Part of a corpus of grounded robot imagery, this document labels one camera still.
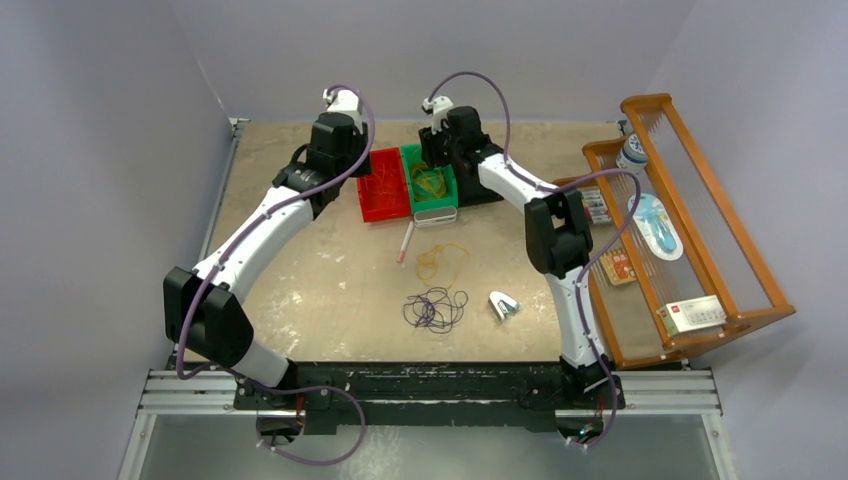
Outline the yellow cable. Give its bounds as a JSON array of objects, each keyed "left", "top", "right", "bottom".
[
  {"left": 410, "top": 162, "right": 450, "bottom": 200},
  {"left": 408, "top": 164, "right": 452, "bottom": 201},
  {"left": 414, "top": 243, "right": 470, "bottom": 291}
]

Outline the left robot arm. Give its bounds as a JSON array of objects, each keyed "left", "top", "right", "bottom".
[{"left": 163, "top": 111, "right": 373, "bottom": 409}]

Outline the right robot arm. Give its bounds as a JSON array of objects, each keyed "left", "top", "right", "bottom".
[{"left": 419, "top": 97, "right": 620, "bottom": 407}]

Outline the green plastic bin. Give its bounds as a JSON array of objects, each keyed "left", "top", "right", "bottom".
[{"left": 399, "top": 144, "right": 458, "bottom": 213}]

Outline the black plastic bin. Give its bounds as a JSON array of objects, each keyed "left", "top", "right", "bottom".
[{"left": 456, "top": 177, "right": 503, "bottom": 208}]

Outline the red plastic bin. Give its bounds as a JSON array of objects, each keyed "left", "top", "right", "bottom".
[{"left": 357, "top": 147, "right": 411, "bottom": 223}]

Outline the white grey stapler case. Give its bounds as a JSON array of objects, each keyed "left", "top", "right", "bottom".
[{"left": 413, "top": 206, "right": 458, "bottom": 228}]

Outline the white marker orange cap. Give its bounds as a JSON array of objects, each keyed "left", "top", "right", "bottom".
[{"left": 396, "top": 220, "right": 415, "bottom": 264}]

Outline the box of coloured markers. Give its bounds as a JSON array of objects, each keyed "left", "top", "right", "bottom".
[{"left": 578, "top": 187, "right": 612, "bottom": 225}]

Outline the white round jar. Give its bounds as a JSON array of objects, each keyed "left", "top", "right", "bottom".
[{"left": 615, "top": 133, "right": 649, "bottom": 173}]

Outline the orange small card pack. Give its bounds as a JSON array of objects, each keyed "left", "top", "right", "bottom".
[{"left": 600, "top": 248, "right": 636, "bottom": 286}]

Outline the blue white blister pack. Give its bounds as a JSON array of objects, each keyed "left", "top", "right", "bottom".
[{"left": 627, "top": 193, "right": 684, "bottom": 262}]

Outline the wooden shelf rack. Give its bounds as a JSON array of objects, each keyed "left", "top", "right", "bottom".
[{"left": 588, "top": 93, "right": 796, "bottom": 369}]

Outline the white label box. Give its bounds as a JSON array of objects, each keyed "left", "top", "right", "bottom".
[{"left": 657, "top": 295, "right": 727, "bottom": 335}]

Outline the coiled yellow cable in bin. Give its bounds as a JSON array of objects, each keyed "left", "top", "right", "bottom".
[{"left": 408, "top": 164, "right": 452, "bottom": 201}]

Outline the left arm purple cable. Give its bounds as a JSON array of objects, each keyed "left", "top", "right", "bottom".
[{"left": 174, "top": 84, "right": 377, "bottom": 468}]

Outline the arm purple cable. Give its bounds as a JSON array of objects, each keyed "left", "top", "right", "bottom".
[
  {"left": 423, "top": 71, "right": 644, "bottom": 452},
  {"left": 174, "top": 84, "right": 377, "bottom": 468}
]

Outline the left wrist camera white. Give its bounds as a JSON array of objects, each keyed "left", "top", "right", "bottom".
[{"left": 323, "top": 88, "right": 363, "bottom": 134}]

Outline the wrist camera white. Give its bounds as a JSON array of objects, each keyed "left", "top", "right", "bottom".
[
  {"left": 323, "top": 88, "right": 363, "bottom": 134},
  {"left": 422, "top": 95, "right": 455, "bottom": 135}
]

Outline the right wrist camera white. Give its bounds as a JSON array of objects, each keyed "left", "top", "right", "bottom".
[{"left": 422, "top": 95, "right": 455, "bottom": 135}]

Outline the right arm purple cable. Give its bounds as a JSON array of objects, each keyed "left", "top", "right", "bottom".
[{"left": 423, "top": 71, "right": 644, "bottom": 452}]

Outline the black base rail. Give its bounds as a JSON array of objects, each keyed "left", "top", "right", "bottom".
[{"left": 234, "top": 360, "right": 625, "bottom": 440}]

